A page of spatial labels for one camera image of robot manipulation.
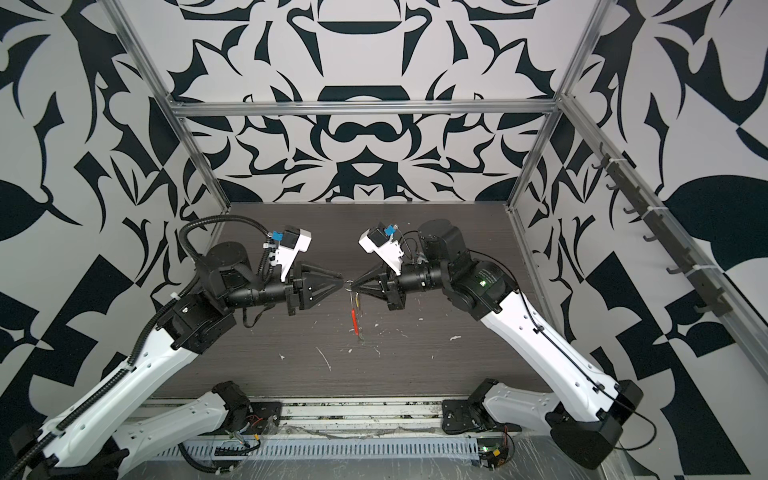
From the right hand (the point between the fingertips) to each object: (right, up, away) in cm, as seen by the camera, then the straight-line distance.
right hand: (356, 287), depth 57 cm
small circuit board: (+31, -41, +15) cm, 53 cm away
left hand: (-3, +2, -1) cm, 4 cm away
